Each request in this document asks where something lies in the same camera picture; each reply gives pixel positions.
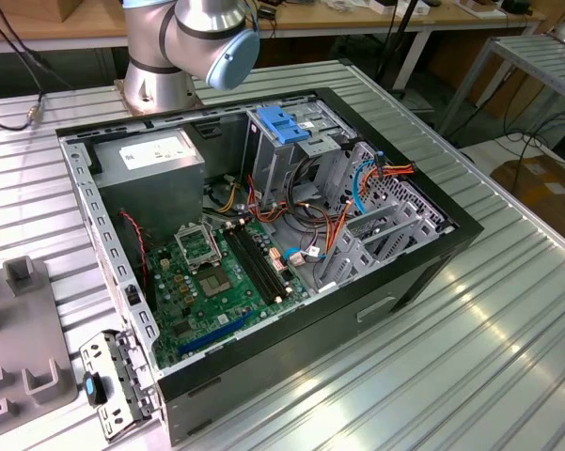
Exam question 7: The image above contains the long blue data wire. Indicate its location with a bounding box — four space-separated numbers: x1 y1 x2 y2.
351 150 386 217

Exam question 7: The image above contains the orange red power wire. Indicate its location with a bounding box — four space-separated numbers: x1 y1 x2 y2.
323 157 417 255

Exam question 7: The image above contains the grey metal disk bay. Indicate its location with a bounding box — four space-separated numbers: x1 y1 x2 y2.
317 140 455 292

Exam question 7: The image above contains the black RAM slot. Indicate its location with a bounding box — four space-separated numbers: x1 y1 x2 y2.
234 220 288 302
223 224 276 305

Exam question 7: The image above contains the grey optical drive cage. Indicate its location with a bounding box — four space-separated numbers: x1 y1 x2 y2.
242 96 358 208

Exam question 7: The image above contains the CPU socket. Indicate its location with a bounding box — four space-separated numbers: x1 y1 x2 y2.
196 265 235 300

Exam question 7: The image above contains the metal socket cover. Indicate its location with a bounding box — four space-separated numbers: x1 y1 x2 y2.
173 223 224 273

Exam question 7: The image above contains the blue plastic drive latch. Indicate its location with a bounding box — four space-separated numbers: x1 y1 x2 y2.
257 105 311 147

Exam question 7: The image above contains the black open PC case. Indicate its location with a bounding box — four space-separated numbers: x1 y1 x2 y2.
55 86 485 447

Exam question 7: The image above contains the blue expansion slot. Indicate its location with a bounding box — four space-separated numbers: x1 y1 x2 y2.
177 309 255 357

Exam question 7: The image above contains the green motherboard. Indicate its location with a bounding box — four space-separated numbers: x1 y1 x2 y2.
145 220 311 370

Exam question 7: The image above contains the grey power supply unit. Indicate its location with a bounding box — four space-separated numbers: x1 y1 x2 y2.
89 127 207 245

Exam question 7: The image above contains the wooden desk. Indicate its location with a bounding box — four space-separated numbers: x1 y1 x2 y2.
0 0 546 53

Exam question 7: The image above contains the white box on desk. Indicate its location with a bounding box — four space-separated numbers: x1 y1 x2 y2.
369 0 429 16

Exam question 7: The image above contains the black latch with blue tab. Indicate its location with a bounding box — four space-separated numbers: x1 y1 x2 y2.
82 370 109 408

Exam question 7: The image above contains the brown cardboard box on floor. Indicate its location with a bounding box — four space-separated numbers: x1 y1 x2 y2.
491 154 565 245

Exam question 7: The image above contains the grey parts rack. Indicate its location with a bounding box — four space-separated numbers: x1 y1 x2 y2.
0 256 81 431

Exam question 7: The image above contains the small metal slat table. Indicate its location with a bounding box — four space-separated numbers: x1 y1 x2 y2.
439 35 565 137

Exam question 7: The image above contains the red orange wire bundle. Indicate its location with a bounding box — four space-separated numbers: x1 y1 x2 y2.
245 173 292 225

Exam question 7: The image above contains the short blue data wire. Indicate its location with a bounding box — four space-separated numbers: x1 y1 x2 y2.
280 246 307 268

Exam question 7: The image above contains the black wire loop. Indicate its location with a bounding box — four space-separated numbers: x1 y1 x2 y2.
284 154 333 229

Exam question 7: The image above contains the yellow orange wire bundle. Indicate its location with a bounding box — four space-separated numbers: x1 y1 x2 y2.
213 174 242 213

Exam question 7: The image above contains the red black twisted wire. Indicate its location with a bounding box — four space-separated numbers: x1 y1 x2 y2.
118 210 149 288

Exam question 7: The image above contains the metal expansion bracket plate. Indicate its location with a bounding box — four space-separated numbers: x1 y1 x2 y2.
78 328 164 443

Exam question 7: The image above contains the black cable with metal plug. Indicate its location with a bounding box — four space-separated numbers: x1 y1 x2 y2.
0 8 76 132

